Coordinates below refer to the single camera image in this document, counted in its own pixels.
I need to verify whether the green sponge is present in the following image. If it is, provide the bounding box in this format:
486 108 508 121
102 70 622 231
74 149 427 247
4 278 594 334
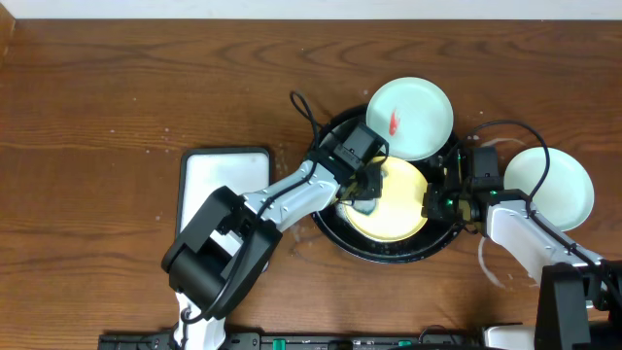
345 198 378 216

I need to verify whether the yellow plate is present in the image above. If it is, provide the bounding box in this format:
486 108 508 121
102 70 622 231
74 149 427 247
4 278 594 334
335 157 428 243

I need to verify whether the light green plate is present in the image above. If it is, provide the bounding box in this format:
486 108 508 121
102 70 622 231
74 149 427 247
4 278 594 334
503 147 595 231
365 77 454 160

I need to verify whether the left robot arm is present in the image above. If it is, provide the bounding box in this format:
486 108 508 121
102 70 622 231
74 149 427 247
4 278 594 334
161 156 384 349

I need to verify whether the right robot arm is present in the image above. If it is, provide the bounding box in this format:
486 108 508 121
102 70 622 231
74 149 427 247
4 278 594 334
422 185 621 349

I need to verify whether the black round tray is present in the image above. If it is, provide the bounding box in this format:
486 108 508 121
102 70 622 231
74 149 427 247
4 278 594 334
311 104 460 263

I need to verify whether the white rectangular soap tray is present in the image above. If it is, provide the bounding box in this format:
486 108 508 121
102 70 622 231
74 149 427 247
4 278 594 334
176 147 271 233

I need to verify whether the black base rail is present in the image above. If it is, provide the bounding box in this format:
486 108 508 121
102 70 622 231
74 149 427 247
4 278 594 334
97 332 483 350

